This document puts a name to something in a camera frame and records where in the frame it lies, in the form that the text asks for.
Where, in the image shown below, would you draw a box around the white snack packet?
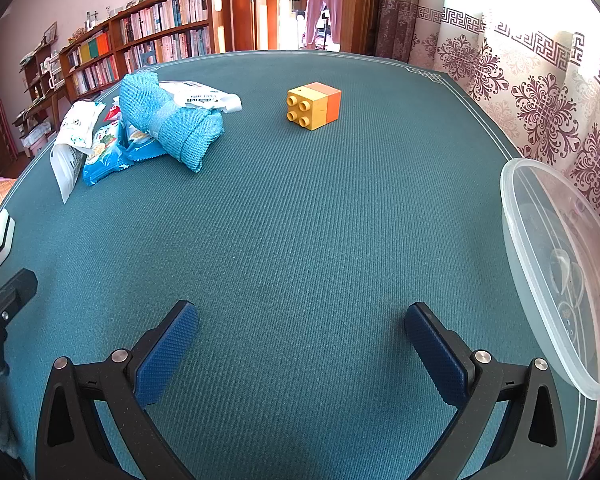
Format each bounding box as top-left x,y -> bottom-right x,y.
157,80 -> 243,115
50,100 -> 107,205

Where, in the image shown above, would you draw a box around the clear plastic container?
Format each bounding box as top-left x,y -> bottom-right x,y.
500,157 -> 600,401

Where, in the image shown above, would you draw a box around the blue snack packet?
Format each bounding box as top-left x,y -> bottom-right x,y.
82,119 -> 136,188
122,127 -> 173,162

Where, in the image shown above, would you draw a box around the yellow and orange toy block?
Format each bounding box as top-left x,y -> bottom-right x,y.
286,82 -> 342,132

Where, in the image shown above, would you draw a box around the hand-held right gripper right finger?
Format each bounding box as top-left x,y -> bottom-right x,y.
404,302 -> 568,480

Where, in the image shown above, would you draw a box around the green table mat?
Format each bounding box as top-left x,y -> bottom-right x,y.
0,50 -> 596,480

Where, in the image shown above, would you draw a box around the rows of books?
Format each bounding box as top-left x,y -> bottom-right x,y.
72,0 -> 211,96

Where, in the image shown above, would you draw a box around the hanging purple pants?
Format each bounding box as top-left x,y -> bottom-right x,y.
302,0 -> 342,47

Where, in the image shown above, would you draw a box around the wooden bookshelf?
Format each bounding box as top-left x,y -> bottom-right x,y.
60,0 -> 233,103

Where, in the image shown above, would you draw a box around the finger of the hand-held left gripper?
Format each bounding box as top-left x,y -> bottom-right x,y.
0,268 -> 38,361

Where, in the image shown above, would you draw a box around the white patterned curtain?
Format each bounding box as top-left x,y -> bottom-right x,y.
410,0 -> 600,241

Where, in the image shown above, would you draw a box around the grey curtain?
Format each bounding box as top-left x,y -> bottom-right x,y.
375,0 -> 426,61

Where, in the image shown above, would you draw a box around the wooden door frame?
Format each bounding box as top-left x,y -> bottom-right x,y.
232,0 -> 281,53

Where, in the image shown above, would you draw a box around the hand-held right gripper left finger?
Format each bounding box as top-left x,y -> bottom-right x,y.
35,300 -> 201,480

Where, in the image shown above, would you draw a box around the blue woven towel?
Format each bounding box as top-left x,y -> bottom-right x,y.
118,72 -> 226,173

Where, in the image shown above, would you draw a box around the wooden door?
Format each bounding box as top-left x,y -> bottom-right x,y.
347,0 -> 386,56

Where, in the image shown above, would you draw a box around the small wooden shelf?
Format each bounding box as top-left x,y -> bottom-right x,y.
12,45 -> 76,161

